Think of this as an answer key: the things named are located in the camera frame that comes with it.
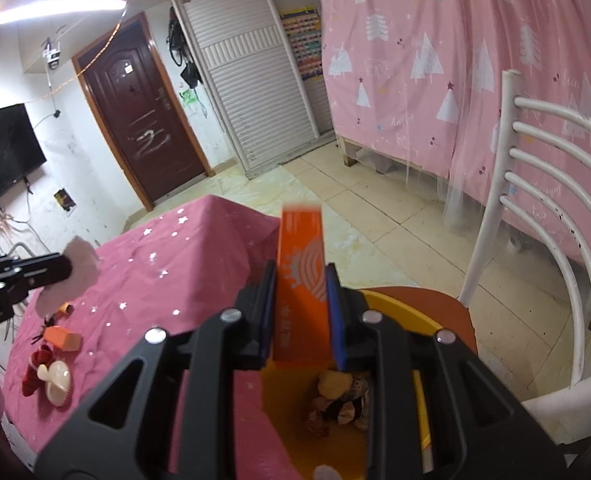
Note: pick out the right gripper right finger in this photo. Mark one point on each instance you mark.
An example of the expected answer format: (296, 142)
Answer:
(353, 343)

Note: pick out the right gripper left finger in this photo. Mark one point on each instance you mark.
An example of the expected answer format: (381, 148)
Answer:
(256, 304)

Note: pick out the orange thread spool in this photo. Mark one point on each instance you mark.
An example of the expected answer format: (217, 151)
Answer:
(65, 309)

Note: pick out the trash pile in bin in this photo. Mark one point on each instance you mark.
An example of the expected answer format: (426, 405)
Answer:
(342, 399)

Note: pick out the pink star tablecloth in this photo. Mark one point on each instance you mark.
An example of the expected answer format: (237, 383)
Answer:
(150, 398)

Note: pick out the red striped knit sock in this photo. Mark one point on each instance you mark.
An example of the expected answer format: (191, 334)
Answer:
(30, 381)

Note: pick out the cream plastic dome lid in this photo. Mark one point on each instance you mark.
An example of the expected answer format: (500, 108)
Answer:
(57, 382)

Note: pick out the dark brown door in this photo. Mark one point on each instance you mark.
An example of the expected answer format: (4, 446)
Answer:
(132, 99)

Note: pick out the black bags on hook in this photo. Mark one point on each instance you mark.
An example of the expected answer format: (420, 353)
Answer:
(180, 52)

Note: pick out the white metal chair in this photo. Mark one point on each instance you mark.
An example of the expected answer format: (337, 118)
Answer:
(576, 398)

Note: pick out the fluorescent ceiling light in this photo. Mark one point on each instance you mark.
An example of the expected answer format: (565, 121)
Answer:
(49, 8)

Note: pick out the white slatted wardrobe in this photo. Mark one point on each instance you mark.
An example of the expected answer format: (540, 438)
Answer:
(244, 57)

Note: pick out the pink bed curtain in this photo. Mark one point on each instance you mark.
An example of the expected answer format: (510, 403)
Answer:
(420, 80)

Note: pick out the black wall television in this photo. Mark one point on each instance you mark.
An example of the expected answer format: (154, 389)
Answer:
(20, 152)

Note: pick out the white wall camera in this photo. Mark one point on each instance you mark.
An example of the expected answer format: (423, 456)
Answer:
(51, 54)

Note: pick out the colourful wall chart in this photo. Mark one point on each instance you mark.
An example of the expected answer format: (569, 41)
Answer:
(303, 29)

